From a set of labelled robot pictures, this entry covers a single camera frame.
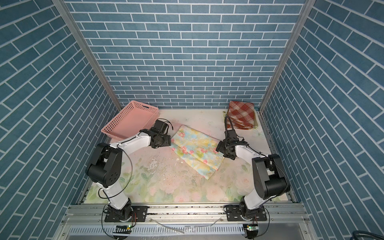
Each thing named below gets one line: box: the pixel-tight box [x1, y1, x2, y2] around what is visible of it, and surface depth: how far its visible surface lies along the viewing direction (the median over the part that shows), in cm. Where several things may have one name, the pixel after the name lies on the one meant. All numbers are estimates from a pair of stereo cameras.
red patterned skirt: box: [226, 100, 256, 130], surface depth 110 cm
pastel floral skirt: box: [169, 125, 225, 180], surface depth 96 cm
